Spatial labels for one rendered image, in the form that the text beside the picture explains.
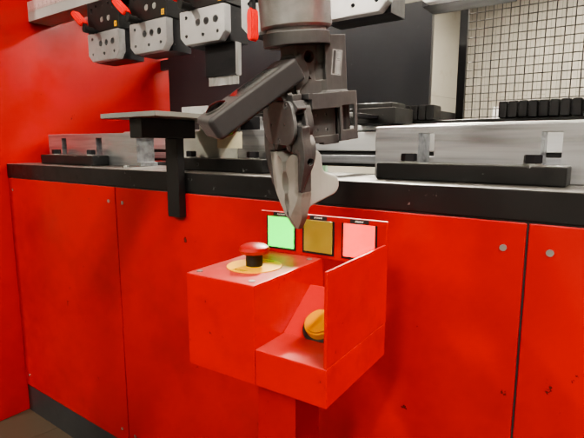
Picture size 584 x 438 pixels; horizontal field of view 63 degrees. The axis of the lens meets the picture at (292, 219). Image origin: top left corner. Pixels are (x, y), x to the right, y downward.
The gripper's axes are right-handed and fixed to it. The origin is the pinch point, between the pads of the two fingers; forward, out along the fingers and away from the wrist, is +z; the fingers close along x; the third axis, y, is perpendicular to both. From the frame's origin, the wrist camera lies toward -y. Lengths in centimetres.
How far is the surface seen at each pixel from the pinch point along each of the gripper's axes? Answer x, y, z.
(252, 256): 6.5, -2.6, 5.8
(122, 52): 98, 3, -27
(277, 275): 1.8, -1.6, 7.2
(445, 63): 544, 604, -38
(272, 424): 1.5, -4.2, 26.9
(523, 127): 2.4, 44.4, -6.0
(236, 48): 62, 22, -25
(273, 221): 13.8, 4.4, 4.0
